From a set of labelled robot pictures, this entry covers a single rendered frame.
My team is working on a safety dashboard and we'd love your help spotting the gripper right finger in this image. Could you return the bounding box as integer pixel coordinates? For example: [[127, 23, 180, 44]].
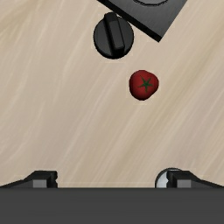
[[166, 170, 224, 189]]

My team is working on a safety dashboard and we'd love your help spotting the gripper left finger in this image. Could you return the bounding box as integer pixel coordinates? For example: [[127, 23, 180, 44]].
[[0, 170, 59, 189]]

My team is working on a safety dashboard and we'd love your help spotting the stove plate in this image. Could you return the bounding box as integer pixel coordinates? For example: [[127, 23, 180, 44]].
[[93, 0, 189, 60]]

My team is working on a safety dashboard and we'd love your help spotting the red tomato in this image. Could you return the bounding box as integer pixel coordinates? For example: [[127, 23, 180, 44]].
[[129, 69, 160, 102]]

